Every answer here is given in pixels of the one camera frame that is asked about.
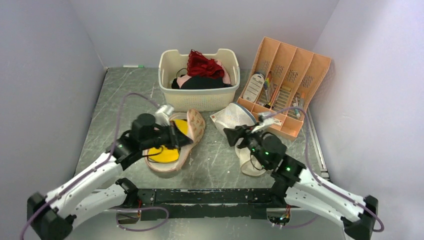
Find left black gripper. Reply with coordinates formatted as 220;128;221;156
142;120;195;150

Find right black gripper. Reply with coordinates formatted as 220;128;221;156
224;122;270;169

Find yellow black bra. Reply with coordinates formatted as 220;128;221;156
147;119;188;164

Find floral pink laundry bag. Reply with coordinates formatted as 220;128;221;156
143;108;206;173

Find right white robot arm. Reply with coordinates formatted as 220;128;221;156
223;125;378;240

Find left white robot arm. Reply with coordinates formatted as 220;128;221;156
27;109;206;240

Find white mesh cylinder laundry bag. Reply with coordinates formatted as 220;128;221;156
210;102;257;137

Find cream plastic laundry basket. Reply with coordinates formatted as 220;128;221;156
158;48;240;112

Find small white label card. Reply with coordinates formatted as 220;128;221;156
272;117;284;127

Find white labelled bottle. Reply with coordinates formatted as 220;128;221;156
241;72;265;102

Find pink garment in basket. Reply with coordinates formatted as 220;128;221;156
176;59;232;88

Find pens in organizer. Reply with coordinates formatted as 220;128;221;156
263;71;278;109

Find black garment in basket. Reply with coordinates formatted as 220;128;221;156
171;75;233;90

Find white glue stick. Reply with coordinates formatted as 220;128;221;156
292;102;301;119

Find orange desk file organizer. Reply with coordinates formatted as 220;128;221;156
237;37;332;141

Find red lace garment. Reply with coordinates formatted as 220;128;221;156
186;49;225;79

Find white green marker pen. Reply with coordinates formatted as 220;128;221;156
122;64;145;69

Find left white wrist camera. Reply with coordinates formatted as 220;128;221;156
154;104;174;126

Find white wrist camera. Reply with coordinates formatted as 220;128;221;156
251;111;275;133
154;104;174;126

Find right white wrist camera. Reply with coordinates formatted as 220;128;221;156
251;111;275;133

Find black metal base rail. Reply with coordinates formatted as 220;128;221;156
56;187;345;223

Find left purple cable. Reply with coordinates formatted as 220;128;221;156
19;92;170;240

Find purple cable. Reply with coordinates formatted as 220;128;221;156
19;92;170;240
264;105;385;233

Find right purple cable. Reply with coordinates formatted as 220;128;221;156
264;105;385;233

